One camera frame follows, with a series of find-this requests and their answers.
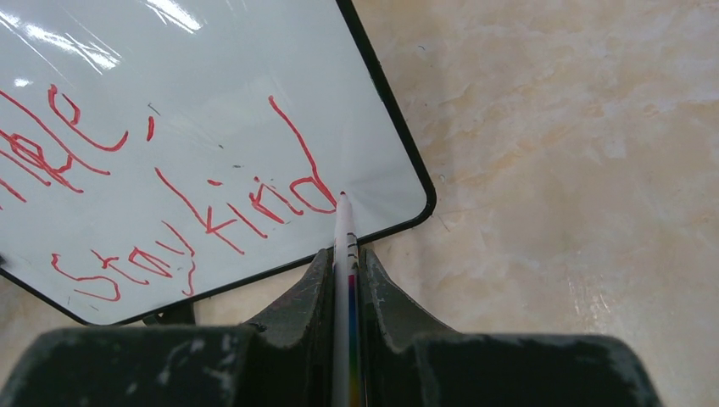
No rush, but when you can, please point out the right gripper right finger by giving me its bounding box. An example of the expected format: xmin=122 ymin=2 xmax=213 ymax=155
xmin=359 ymin=249 xmax=660 ymax=406

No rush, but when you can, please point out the red capped white marker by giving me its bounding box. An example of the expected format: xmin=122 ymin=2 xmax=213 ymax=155
xmin=332 ymin=192 xmax=363 ymax=406

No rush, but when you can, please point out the black framed whiteboard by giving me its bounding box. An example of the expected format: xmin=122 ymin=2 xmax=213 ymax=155
xmin=1 ymin=1 xmax=437 ymax=326

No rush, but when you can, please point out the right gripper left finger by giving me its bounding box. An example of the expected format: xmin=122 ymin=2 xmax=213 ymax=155
xmin=1 ymin=249 xmax=332 ymax=406

